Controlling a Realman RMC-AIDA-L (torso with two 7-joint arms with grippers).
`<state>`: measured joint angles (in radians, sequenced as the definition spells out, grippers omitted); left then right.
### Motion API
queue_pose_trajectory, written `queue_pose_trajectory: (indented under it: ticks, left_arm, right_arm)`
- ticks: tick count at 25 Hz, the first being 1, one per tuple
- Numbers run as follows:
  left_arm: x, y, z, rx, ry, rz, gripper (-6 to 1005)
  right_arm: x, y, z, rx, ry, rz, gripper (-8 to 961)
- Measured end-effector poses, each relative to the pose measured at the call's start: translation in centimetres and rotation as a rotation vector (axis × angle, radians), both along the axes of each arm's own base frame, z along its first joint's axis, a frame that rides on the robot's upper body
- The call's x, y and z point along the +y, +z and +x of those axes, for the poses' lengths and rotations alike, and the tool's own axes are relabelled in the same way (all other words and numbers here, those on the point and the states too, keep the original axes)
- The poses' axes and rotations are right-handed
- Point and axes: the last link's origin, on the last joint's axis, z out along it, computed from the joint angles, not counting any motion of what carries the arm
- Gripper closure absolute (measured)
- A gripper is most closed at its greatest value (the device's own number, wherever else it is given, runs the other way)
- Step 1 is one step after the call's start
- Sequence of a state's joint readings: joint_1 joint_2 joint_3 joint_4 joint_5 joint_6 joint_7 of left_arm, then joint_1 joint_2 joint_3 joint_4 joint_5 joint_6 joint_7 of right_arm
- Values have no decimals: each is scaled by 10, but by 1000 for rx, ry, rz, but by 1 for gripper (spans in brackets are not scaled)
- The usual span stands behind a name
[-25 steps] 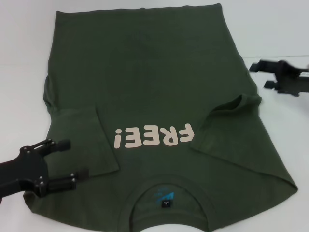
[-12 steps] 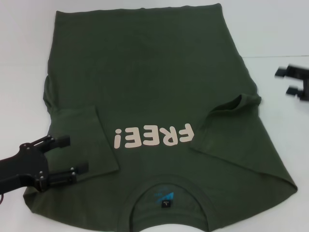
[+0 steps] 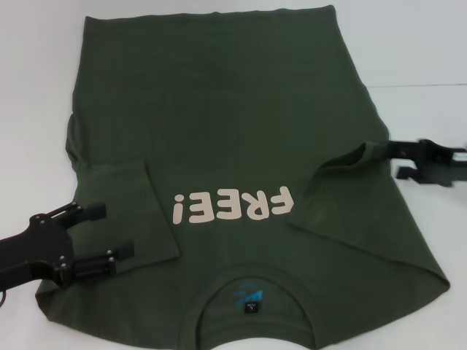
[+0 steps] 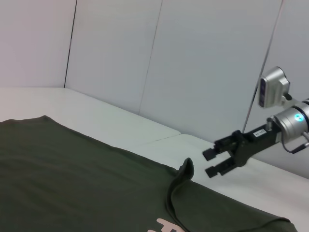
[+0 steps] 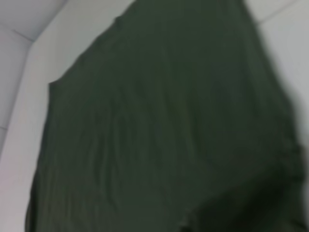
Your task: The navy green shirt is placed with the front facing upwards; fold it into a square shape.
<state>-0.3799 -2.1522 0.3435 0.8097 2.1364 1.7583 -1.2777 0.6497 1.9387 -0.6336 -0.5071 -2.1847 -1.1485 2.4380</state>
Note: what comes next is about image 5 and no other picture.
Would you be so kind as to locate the dark green FREE t-shirt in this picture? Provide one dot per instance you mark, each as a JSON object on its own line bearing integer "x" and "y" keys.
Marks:
{"x": 157, "y": 120}

